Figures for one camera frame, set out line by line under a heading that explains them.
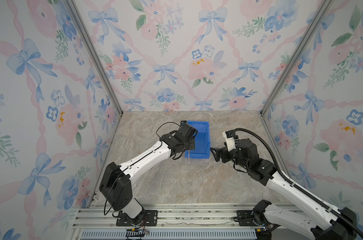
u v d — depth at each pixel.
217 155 0.67
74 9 0.69
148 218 0.75
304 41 0.80
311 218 0.43
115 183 0.42
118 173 0.43
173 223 0.73
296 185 0.47
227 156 0.66
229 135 0.64
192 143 0.73
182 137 0.61
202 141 1.04
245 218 0.73
